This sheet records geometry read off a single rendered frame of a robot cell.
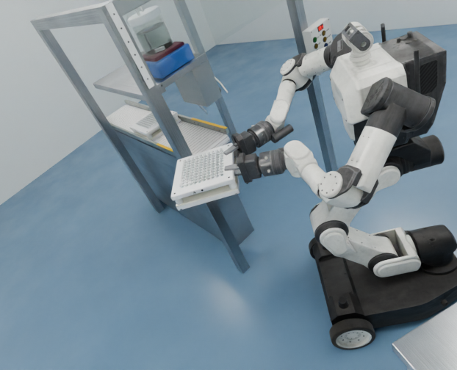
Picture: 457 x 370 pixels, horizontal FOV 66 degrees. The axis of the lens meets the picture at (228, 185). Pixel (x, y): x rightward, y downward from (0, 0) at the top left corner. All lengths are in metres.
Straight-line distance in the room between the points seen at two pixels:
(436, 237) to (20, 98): 4.49
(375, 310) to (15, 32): 4.57
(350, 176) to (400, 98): 0.24
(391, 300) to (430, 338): 0.86
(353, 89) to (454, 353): 0.73
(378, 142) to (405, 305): 1.00
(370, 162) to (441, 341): 0.45
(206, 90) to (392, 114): 1.02
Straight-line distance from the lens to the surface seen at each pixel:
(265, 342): 2.04
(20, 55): 5.02
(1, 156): 5.00
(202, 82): 1.79
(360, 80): 1.16
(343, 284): 1.90
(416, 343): 1.01
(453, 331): 1.03
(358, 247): 1.72
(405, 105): 1.06
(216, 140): 1.94
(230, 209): 2.30
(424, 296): 1.88
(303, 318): 2.06
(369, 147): 1.02
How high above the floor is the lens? 1.77
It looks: 36 degrees down
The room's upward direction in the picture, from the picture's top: 25 degrees counter-clockwise
